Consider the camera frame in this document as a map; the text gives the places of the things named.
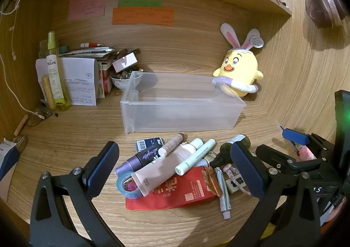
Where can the green paper note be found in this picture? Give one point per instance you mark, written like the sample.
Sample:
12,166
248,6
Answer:
139,3

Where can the green spray bottle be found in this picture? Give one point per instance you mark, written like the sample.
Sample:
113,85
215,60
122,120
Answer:
56,77

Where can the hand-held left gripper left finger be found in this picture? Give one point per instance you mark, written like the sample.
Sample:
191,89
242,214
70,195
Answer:
101,165

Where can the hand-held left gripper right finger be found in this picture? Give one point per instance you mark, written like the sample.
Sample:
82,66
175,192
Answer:
246,170

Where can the white printed paper sheet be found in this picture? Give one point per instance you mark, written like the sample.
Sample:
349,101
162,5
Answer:
79,83

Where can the purple tube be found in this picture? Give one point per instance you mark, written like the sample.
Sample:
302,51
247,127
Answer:
136,161

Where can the small white box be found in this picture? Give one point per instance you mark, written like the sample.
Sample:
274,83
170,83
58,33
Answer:
124,62

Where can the eyeglasses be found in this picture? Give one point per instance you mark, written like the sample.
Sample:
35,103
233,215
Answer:
34,120

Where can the pink paper note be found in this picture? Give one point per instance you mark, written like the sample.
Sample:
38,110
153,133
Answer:
86,8

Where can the beige concealer stick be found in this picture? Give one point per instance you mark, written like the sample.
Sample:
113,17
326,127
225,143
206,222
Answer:
172,144

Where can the yellow stick tube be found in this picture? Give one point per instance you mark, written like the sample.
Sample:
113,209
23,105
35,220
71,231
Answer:
48,91

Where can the stack of books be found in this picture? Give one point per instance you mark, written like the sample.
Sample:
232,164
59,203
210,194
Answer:
87,53

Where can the white bowl with trinkets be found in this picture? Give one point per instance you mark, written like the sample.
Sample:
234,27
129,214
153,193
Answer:
125,83

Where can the blue tape roll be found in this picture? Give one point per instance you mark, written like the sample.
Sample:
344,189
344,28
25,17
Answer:
120,185

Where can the dark green bottle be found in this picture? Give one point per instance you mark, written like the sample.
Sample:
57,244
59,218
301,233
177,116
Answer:
225,148

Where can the red foil packet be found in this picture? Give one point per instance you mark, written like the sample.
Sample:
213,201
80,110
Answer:
175,192

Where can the black box with barcode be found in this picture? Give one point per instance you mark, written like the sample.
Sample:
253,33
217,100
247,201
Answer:
153,142

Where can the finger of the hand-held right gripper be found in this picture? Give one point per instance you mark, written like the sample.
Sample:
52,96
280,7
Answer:
279,158
296,137

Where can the mint green tube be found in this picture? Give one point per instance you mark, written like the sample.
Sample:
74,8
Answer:
195,158

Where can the colourful carton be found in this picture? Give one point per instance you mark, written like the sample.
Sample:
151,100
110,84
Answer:
105,83

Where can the orange paper note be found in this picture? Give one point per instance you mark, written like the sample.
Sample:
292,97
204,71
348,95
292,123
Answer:
142,17

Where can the yellow chick plush toy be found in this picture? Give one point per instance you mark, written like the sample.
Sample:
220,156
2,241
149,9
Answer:
240,64

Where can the pink cream tube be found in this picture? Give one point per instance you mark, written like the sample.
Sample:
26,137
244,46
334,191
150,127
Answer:
161,170

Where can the clear plastic storage bin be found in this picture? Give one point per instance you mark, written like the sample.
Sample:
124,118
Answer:
177,115

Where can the white and blue box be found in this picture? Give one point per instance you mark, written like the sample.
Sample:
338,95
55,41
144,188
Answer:
8,159

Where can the red and white marker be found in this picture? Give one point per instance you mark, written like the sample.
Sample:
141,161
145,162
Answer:
91,45

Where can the small white ointment tube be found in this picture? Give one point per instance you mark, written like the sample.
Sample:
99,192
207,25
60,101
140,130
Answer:
224,197

